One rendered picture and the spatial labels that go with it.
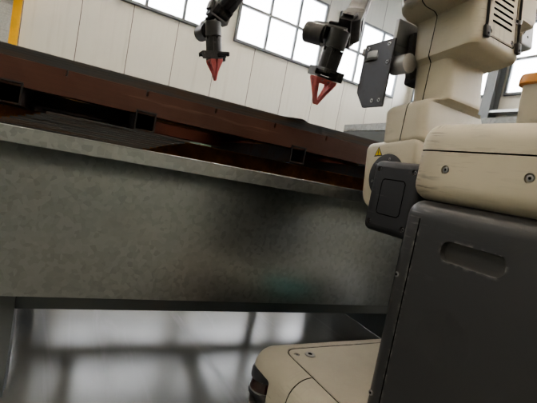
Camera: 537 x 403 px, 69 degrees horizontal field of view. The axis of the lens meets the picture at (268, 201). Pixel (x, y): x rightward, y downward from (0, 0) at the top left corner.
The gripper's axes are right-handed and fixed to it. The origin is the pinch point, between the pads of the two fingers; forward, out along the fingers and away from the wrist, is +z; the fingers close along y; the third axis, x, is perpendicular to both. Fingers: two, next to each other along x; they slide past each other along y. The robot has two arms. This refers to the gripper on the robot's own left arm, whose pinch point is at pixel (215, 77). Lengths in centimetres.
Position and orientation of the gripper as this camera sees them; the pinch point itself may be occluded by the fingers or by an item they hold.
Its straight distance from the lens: 153.3
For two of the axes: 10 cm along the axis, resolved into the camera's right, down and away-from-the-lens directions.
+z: 0.1, 9.8, 2.0
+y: -9.2, 0.9, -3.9
